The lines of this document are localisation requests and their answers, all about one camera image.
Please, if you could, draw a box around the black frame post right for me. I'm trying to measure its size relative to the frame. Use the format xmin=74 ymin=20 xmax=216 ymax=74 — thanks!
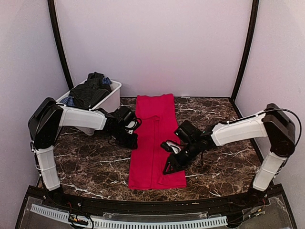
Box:
xmin=230 ymin=0 xmax=259 ymax=103

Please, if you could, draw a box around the white plastic laundry bin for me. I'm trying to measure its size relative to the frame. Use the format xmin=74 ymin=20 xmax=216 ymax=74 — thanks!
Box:
xmin=56 ymin=80 xmax=122 ymax=136

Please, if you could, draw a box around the blue checkered garment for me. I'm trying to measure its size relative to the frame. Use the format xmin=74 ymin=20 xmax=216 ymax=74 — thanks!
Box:
xmin=59 ymin=77 xmax=113 ymax=108

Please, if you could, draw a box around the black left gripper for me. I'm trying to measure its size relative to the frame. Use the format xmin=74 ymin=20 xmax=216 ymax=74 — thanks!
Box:
xmin=110 ymin=126 xmax=139 ymax=149

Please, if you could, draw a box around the black frame post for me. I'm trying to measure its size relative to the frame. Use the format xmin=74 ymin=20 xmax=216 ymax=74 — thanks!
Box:
xmin=47 ymin=0 xmax=74 ymax=90
xmin=230 ymin=0 xmax=259 ymax=103

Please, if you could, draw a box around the white slotted cable duct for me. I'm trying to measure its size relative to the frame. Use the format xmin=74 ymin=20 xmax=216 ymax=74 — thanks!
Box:
xmin=30 ymin=204 xmax=228 ymax=229

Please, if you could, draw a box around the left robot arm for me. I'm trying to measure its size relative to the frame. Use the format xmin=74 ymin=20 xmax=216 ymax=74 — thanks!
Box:
xmin=28 ymin=97 xmax=141 ymax=208

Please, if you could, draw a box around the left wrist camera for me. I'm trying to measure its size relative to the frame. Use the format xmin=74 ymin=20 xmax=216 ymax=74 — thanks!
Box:
xmin=115 ymin=106 xmax=136 ymax=126

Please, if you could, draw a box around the black frame post left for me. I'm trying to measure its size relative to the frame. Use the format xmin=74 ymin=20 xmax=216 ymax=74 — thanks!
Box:
xmin=47 ymin=0 xmax=74 ymax=90

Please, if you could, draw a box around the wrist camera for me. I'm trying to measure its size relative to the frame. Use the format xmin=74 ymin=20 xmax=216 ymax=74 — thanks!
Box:
xmin=174 ymin=120 xmax=202 ymax=143
xmin=115 ymin=106 xmax=136 ymax=126

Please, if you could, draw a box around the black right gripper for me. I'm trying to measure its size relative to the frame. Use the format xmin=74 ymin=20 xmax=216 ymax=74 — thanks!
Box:
xmin=163 ymin=140 xmax=200 ymax=175

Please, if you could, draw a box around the black front rail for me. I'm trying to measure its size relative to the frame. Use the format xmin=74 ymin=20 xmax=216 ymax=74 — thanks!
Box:
xmin=26 ymin=185 xmax=284 ymax=215

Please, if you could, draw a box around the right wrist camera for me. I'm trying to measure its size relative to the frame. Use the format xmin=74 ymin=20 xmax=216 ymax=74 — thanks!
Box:
xmin=174 ymin=120 xmax=202 ymax=143

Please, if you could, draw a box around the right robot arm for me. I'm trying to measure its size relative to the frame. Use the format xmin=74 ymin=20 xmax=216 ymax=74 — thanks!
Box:
xmin=161 ymin=103 xmax=300 ymax=207

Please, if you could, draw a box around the black striped garment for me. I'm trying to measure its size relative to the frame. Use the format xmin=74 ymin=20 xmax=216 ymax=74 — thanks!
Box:
xmin=69 ymin=72 xmax=113 ymax=109

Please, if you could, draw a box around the red t-shirt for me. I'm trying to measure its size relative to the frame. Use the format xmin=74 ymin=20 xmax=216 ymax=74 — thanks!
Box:
xmin=128 ymin=94 xmax=186 ymax=190

